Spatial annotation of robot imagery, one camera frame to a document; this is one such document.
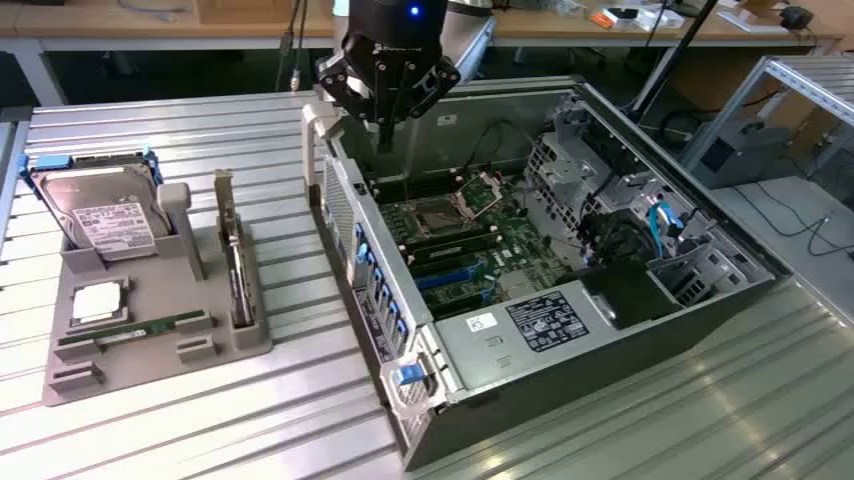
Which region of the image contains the metal socket cover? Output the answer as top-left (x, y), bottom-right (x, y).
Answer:
top-left (452, 172), bottom-right (506, 221)

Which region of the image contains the open black PC case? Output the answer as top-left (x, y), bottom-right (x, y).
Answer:
top-left (300, 74), bottom-right (795, 474)

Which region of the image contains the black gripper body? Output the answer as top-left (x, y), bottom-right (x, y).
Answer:
top-left (336, 0), bottom-right (446, 120)

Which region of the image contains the grey plastic parts rack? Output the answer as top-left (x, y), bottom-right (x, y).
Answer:
top-left (39, 182), bottom-right (274, 409)

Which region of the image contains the aluminium profile frame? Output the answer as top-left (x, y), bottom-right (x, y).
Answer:
top-left (676, 53), bottom-right (854, 189)

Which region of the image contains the white paper tray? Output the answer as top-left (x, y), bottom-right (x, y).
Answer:
top-left (716, 8), bottom-right (792, 35)

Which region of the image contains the blue disk wire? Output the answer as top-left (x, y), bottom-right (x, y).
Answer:
top-left (644, 196), bottom-right (676, 261)

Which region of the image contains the blue expansion slot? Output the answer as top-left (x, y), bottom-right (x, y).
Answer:
top-left (414, 267), bottom-right (480, 292)

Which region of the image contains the white device box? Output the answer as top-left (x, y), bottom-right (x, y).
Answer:
top-left (625, 8), bottom-right (685, 31)

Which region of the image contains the thin black cable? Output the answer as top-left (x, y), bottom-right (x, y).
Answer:
top-left (731, 182), bottom-right (854, 261)

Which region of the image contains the grey network cable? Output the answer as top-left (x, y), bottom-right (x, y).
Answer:
top-left (117, 0), bottom-right (193, 22)

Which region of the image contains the small metal disk bay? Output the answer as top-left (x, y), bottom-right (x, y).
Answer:
top-left (644, 238), bottom-right (745, 307)

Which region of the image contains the black plastic shroud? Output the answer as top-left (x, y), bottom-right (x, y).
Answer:
top-left (557, 260), bottom-right (683, 331)

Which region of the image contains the dark grey equipment box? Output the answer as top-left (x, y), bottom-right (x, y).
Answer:
top-left (685, 119), bottom-right (796, 190)

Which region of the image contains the graphics card with metal bracket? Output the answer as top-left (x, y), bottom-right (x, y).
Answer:
top-left (212, 168), bottom-right (258, 326)

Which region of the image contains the black stand pole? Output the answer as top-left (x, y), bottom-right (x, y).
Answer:
top-left (629, 0), bottom-right (720, 114)

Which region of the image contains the grey power supply unit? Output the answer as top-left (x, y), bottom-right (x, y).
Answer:
top-left (430, 279), bottom-right (618, 392)

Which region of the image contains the black labelled RAM stick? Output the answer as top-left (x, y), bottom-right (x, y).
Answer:
top-left (404, 232), bottom-right (500, 262)

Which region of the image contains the hard disk with blue caddy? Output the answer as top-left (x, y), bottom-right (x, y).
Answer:
top-left (17, 147), bottom-right (167, 264)

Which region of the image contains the thin cable with silver plug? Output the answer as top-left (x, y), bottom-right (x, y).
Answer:
top-left (274, 0), bottom-right (312, 95)

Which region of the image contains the black looped wire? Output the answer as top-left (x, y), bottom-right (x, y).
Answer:
top-left (465, 121), bottom-right (516, 172)

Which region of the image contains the coiled black cable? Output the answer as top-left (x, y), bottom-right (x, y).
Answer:
top-left (657, 108), bottom-right (701, 147)

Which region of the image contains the green RAM stick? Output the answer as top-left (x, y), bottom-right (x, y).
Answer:
top-left (58, 312), bottom-right (205, 346)

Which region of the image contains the black power adapter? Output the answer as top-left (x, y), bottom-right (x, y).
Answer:
top-left (777, 4), bottom-right (813, 30)

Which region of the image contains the silver CPU chip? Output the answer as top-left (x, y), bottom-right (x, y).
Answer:
top-left (70, 287), bottom-right (127, 324)

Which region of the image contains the large metal disk bay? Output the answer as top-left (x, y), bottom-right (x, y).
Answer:
top-left (521, 97), bottom-right (605, 225)

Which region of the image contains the black cable bundle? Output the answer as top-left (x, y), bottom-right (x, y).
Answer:
top-left (573, 207), bottom-right (655, 266)

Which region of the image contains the wooden desk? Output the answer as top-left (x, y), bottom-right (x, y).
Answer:
top-left (0, 0), bottom-right (845, 106)

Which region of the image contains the CPU socket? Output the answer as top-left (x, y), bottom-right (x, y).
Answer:
top-left (410, 198), bottom-right (469, 237)

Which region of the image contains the green motherboard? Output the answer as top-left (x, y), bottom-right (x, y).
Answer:
top-left (369, 167), bottom-right (578, 322)

